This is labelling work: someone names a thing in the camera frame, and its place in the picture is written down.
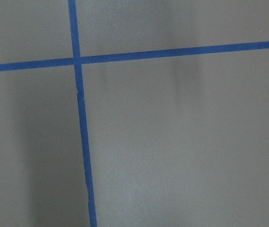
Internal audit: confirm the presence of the blue tape line horizontal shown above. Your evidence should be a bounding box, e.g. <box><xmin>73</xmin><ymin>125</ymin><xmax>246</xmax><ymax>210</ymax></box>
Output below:
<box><xmin>0</xmin><ymin>41</ymin><xmax>269</xmax><ymax>71</ymax></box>

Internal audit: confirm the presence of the blue tape line vertical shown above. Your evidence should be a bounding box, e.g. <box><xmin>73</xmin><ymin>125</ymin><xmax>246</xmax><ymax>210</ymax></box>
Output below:
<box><xmin>68</xmin><ymin>0</ymin><xmax>97</xmax><ymax>227</ymax></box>

